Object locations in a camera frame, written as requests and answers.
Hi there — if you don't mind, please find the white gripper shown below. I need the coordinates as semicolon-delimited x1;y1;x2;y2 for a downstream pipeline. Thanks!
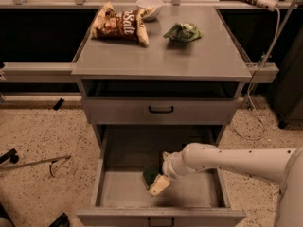
149;151;190;196

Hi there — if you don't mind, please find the green yellow sponge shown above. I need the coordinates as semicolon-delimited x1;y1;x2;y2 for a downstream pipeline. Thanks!
143;167;161;188

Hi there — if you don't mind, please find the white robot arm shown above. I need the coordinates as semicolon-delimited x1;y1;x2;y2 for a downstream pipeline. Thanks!
143;143;303;227

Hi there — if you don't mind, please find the open grey middle drawer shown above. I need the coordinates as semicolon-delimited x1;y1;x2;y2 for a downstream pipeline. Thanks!
77;125;245;227

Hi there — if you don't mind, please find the grey drawer cabinet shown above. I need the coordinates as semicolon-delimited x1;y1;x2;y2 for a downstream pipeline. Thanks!
72;4;251;144

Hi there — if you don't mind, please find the closed grey top drawer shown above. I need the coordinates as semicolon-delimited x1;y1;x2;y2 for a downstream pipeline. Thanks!
82;98;236;125

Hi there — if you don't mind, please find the metal rod on floor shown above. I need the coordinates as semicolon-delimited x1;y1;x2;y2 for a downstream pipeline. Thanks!
0;155;71;176

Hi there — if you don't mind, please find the black object bottom left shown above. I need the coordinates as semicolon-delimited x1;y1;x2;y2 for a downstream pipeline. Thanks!
48;213;70;227

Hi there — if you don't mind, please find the black block on floor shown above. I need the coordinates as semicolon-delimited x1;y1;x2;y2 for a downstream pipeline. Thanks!
53;98;64;111

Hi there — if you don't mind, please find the green crumpled snack bag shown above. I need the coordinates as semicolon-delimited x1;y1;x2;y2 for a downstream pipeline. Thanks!
163;23;203;43

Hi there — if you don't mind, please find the dark cabinet at right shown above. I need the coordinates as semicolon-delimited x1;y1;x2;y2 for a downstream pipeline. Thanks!
269;28;303;129

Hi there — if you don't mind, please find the brown salt chip bag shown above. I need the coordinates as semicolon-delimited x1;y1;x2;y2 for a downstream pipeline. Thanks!
91;2;155;46

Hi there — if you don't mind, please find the white bowl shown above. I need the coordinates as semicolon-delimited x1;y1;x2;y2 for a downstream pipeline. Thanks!
136;0;164;21

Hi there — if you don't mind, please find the white cable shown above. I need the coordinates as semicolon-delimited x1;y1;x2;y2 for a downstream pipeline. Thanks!
232;7;282;142

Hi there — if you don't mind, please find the black bracket on floor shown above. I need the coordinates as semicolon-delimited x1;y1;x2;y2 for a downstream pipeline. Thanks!
0;148;19;164

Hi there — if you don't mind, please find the grey horizontal rail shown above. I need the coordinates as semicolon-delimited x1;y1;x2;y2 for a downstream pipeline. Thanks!
0;62;77;83

